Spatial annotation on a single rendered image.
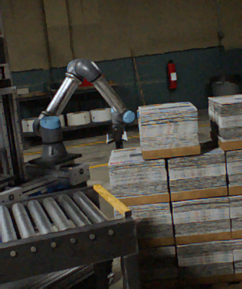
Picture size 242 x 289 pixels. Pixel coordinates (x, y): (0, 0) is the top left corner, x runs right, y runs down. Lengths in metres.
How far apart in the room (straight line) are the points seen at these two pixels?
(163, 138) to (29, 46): 6.72
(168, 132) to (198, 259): 0.69
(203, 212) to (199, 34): 7.61
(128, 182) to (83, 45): 6.81
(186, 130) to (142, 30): 7.14
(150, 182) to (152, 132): 0.25
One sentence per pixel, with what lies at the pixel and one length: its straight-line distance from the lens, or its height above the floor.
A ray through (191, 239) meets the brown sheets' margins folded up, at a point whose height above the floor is 0.40.
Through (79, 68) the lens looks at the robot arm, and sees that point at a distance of 2.91.
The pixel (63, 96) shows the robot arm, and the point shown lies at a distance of 2.95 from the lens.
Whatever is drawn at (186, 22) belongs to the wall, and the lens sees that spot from 9.82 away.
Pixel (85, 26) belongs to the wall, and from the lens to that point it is 9.15.
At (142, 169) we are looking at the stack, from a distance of 2.44.
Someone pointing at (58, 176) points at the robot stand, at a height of 0.73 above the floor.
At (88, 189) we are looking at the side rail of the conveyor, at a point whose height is 0.80.
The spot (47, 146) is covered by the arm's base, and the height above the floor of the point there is 0.89.
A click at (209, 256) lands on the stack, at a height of 0.29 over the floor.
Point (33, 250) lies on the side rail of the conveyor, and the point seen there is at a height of 0.77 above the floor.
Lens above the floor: 1.35
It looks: 9 degrees down
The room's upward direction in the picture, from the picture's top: 6 degrees counter-clockwise
